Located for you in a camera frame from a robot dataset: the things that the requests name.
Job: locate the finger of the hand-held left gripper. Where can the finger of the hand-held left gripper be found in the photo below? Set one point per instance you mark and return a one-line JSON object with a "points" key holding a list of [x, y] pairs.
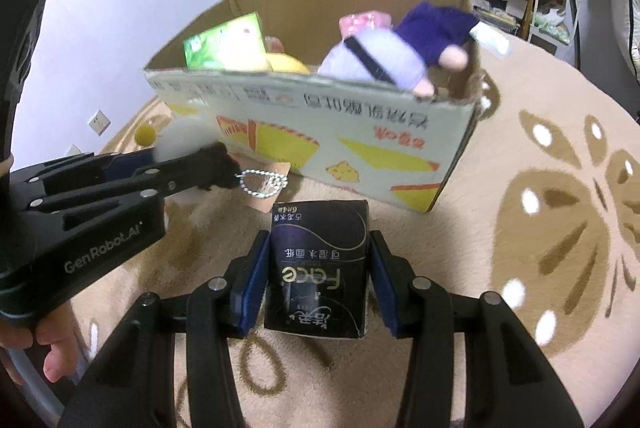
{"points": [[200, 168], [125, 163]]}

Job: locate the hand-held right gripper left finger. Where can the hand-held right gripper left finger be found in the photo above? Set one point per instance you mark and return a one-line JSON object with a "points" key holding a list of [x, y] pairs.
{"points": [[252, 288]]}

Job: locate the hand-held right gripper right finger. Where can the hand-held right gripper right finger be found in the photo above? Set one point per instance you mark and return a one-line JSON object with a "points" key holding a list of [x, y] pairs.
{"points": [[382, 288]]}

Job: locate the black tissue pack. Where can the black tissue pack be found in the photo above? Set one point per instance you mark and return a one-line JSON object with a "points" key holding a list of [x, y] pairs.
{"points": [[315, 268]]}

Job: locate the green tissue pack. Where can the green tissue pack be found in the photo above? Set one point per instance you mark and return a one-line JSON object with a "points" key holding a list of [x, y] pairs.
{"points": [[225, 43]]}

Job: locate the yellow plush with keyring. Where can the yellow plush with keyring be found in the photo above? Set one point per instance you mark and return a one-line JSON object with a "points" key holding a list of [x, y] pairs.
{"points": [[287, 64]]}

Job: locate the pink cylinder plush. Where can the pink cylinder plush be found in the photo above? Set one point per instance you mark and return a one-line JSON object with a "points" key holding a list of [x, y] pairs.
{"points": [[274, 45]]}

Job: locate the printed cardboard box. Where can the printed cardboard box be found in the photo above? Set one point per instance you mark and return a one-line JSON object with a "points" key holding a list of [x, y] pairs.
{"points": [[350, 128]]}

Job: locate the purple plush doll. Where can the purple plush doll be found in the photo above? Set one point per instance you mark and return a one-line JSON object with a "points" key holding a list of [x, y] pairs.
{"points": [[370, 53]]}

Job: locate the pink tissue pack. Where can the pink tissue pack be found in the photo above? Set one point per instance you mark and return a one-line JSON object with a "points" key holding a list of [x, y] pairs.
{"points": [[365, 22]]}

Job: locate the person's left hand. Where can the person's left hand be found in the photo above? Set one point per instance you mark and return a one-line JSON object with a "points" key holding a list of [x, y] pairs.
{"points": [[57, 353]]}

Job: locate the beige patterned rug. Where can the beige patterned rug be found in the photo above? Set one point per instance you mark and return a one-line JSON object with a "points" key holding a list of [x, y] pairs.
{"points": [[525, 258]]}

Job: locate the white rectangular tag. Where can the white rectangular tag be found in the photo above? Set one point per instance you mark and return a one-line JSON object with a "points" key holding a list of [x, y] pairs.
{"points": [[492, 39]]}

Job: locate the pale green bundle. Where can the pale green bundle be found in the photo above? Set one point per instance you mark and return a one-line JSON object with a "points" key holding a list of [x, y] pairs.
{"points": [[550, 20]]}

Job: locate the white wall socket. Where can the white wall socket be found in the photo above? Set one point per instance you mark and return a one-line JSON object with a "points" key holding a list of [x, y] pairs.
{"points": [[98, 122], [73, 150]]}

